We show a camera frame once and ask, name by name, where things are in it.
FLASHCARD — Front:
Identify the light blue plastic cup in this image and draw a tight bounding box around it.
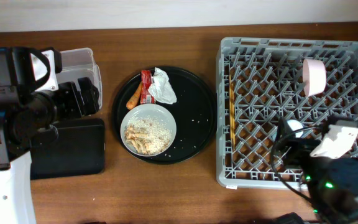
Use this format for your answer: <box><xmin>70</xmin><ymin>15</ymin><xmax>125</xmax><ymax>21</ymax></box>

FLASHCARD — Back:
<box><xmin>287</xmin><ymin>119</ymin><xmax>304</xmax><ymax>138</ymax></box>

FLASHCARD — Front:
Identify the pink bowl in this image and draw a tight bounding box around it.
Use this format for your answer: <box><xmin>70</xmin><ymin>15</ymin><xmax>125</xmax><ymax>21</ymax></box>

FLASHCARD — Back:
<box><xmin>302</xmin><ymin>59</ymin><xmax>327</xmax><ymax>97</ymax></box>

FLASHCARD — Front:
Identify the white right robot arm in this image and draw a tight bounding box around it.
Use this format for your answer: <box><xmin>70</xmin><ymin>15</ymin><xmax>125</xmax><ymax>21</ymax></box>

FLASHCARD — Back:
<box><xmin>270</xmin><ymin>116</ymin><xmax>358</xmax><ymax>223</ymax></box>

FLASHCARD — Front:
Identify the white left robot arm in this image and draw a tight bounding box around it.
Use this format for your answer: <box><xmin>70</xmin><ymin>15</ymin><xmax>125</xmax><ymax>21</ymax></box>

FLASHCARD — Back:
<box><xmin>0</xmin><ymin>77</ymin><xmax>102</xmax><ymax>223</ymax></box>

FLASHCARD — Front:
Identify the grey dishwasher rack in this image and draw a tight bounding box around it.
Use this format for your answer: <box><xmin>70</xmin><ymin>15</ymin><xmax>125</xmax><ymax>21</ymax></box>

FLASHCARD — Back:
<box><xmin>216</xmin><ymin>37</ymin><xmax>358</xmax><ymax>189</ymax></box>

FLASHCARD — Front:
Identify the clear plastic bin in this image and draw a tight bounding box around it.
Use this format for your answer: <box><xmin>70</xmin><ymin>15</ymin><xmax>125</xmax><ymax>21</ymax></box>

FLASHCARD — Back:
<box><xmin>56</xmin><ymin>48</ymin><xmax>103</xmax><ymax>109</ymax></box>

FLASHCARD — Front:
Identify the black rectangular bin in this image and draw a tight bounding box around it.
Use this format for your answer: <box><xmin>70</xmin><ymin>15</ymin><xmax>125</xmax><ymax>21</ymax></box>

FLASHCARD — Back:
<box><xmin>30</xmin><ymin>118</ymin><xmax>105</xmax><ymax>180</ymax></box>

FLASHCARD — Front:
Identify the orange carrot piece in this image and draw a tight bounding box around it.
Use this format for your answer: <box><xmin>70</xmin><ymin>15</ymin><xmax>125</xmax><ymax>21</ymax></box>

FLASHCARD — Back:
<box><xmin>126</xmin><ymin>82</ymin><xmax>142</xmax><ymax>110</ymax></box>

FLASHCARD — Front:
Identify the red snack wrapper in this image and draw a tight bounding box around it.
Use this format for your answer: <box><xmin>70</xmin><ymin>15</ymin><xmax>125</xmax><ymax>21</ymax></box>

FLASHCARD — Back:
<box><xmin>140</xmin><ymin>70</ymin><xmax>155</xmax><ymax>104</ymax></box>

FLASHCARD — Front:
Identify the grey plate with food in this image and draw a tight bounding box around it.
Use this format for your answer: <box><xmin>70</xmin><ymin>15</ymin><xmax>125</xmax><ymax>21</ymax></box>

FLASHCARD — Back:
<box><xmin>119</xmin><ymin>104</ymin><xmax>177</xmax><ymax>157</ymax></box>

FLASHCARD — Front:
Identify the crumpled white napkin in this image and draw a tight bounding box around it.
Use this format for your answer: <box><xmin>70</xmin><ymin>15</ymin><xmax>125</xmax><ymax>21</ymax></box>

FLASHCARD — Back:
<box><xmin>148</xmin><ymin>67</ymin><xmax>177</xmax><ymax>105</ymax></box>

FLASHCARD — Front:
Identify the round black tray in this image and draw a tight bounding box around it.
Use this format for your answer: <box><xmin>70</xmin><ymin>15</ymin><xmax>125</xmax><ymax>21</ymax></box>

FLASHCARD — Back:
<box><xmin>111</xmin><ymin>65</ymin><xmax>217</xmax><ymax>166</ymax></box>

